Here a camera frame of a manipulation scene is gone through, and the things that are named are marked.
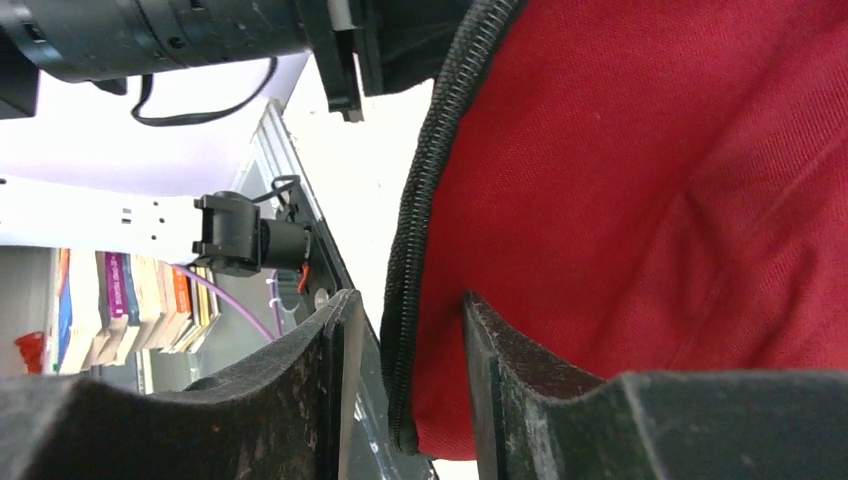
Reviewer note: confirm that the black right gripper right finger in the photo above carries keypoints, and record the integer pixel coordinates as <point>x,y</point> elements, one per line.
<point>538,417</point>

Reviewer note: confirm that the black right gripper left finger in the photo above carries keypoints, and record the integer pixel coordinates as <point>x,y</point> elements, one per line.
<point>285,411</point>

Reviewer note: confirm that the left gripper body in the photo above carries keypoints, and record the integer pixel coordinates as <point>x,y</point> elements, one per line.
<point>374,48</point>

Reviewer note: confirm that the red backpack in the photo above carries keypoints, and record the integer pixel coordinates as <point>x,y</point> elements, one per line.
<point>636,185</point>

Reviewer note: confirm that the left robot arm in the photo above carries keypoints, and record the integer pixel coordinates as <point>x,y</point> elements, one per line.
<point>105,43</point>

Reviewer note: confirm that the stack of books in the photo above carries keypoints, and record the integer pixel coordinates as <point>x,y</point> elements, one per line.
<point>110,307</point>

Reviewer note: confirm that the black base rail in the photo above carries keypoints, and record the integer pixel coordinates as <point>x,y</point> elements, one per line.
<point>370,454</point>

